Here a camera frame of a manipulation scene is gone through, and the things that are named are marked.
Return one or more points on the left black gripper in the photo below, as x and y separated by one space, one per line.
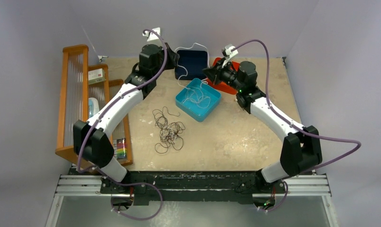
172 57

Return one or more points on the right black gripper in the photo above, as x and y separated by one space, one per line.
215 73

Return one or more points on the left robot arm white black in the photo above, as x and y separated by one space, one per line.
91 139

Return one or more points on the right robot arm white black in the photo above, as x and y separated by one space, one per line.
301 149

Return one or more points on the orange square bin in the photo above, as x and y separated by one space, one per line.
222 86

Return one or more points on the dark navy square bin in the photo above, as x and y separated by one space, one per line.
191 64

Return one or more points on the light blue square bin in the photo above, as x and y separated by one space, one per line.
198 99

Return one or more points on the white red small box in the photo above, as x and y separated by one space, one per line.
96 76

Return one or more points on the wooden tiered shelf rack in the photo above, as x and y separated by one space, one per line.
74 95

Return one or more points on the blue packaged item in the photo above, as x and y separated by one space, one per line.
93 106

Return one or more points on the rainbow coloured marker pack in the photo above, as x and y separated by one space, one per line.
120 151

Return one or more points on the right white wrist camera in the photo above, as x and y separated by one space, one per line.
229 52

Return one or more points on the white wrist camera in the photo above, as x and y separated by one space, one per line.
153 35
229 52

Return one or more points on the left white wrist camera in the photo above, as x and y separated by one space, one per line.
153 35

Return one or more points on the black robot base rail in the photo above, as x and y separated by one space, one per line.
220 186

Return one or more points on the aluminium frame rail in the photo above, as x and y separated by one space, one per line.
89 185

